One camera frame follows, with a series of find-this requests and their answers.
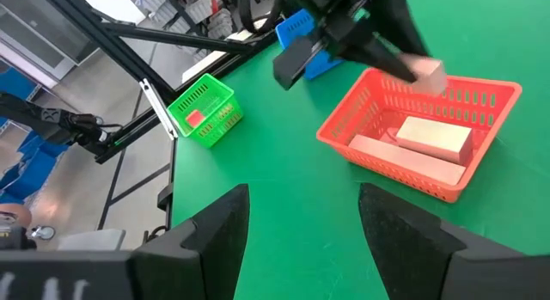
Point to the blue storage bin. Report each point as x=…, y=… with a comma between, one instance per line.
x=13, y=83
x=30, y=171

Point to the grey caster wheel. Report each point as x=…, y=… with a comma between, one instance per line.
x=44, y=232

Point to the grey stacked crates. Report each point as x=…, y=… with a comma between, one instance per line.
x=223, y=22

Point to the brown round object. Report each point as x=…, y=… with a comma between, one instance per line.
x=13, y=214

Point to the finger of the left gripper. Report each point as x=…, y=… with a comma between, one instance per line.
x=404, y=25
x=382, y=61

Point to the green plastic basket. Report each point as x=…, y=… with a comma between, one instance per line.
x=223, y=119

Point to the long natural wooden block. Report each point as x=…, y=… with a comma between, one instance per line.
x=408, y=158

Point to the wooden table side board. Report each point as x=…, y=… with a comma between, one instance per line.
x=206, y=63

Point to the red bridge block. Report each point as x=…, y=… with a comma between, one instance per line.
x=195, y=118

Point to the grey glass cabinet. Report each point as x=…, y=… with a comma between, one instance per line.
x=34, y=33

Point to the red plastic basket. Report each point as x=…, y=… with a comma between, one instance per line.
x=348, y=115

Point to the white board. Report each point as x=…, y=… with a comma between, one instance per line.
x=109, y=3

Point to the black aluminium table frame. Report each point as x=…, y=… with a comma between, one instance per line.
x=107, y=42

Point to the black jointed arm with logo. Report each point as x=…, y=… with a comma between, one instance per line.
x=51, y=124

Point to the silver metal bracket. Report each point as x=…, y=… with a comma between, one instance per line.
x=159, y=108

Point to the blue plastic basket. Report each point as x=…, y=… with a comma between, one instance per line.
x=292, y=29

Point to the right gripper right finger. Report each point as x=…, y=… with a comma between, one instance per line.
x=408, y=248

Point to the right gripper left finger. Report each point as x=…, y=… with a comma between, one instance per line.
x=215, y=248

